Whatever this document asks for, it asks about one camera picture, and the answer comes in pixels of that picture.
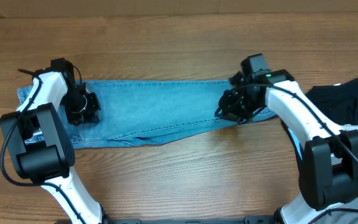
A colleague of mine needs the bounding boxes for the light blue denim jeans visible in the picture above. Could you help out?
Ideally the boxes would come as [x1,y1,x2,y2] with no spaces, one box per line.
[16,79,278,149]

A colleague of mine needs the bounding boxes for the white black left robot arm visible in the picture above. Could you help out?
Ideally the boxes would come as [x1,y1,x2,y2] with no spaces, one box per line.
[0,67,110,223]

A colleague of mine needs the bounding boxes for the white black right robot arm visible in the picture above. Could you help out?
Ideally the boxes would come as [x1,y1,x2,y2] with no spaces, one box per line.
[216,80,358,223]

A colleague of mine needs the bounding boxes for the black garment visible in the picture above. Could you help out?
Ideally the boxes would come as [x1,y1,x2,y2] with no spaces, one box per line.
[305,78,358,131]

